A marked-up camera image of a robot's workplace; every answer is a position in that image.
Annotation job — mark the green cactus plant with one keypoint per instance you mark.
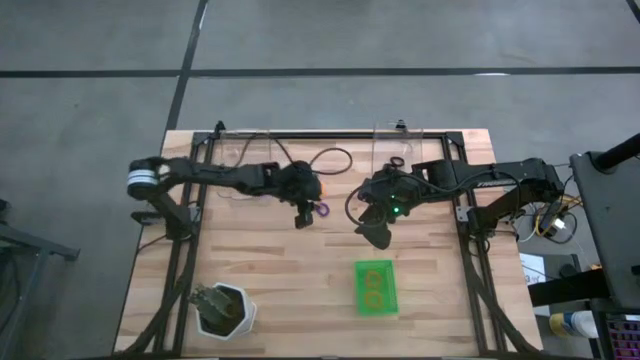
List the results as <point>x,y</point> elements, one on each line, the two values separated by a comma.
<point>210,300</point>

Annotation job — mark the small black clamp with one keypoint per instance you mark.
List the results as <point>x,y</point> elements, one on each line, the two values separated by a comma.
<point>400,124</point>
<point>220,126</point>

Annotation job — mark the clear plastic bin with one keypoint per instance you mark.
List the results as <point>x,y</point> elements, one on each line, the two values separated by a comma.
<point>400,145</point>
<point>240,150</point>

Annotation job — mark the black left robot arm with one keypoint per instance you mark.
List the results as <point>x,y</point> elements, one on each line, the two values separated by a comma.
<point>220,175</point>

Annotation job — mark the backlit keyboard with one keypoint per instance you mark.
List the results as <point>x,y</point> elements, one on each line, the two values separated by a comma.
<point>625,337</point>

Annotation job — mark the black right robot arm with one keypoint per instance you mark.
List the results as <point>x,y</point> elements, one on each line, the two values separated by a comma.
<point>520,177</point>

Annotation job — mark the grey metal side table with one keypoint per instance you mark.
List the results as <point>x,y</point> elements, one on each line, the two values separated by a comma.
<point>30,245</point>

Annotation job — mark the green plastic basket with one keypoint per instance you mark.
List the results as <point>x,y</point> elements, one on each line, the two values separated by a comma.
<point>387,300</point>

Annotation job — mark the white plastic bottle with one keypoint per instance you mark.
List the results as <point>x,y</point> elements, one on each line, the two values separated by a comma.
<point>575,324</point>

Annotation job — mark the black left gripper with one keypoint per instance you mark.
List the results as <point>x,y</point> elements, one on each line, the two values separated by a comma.
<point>300,182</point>

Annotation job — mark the white hexagonal plant pot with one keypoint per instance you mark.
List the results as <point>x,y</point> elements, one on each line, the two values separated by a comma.
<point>247,312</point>

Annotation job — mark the black aluminium rig frame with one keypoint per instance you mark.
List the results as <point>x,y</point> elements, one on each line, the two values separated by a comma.
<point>325,135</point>

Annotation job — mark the white paper sheet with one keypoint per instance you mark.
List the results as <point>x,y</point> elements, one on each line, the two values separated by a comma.
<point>531,265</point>

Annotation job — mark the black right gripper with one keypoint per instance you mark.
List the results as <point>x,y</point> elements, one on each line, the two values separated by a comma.
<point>392,192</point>

